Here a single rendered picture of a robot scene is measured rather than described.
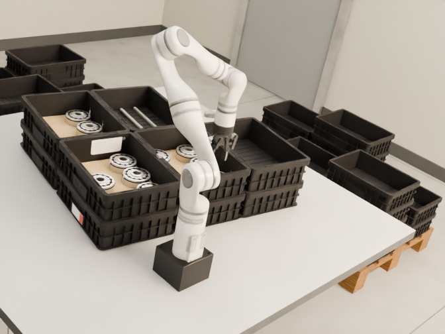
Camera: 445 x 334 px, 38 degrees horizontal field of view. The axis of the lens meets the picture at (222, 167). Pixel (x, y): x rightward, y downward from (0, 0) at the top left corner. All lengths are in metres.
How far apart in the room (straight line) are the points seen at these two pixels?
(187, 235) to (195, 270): 0.14
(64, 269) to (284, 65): 3.85
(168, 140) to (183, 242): 0.68
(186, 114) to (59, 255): 0.64
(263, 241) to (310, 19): 3.28
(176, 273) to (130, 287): 0.15
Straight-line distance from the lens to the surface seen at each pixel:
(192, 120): 1.94
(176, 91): 1.96
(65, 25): 6.11
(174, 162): 2.55
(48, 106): 2.78
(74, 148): 2.42
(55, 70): 4.05
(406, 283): 3.75
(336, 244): 2.53
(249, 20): 5.88
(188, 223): 1.99
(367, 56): 5.20
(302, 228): 2.56
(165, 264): 2.11
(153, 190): 2.17
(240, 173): 2.36
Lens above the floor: 2.04
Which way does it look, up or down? 28 degrees down
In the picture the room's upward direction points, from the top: 12 degrees clockwise
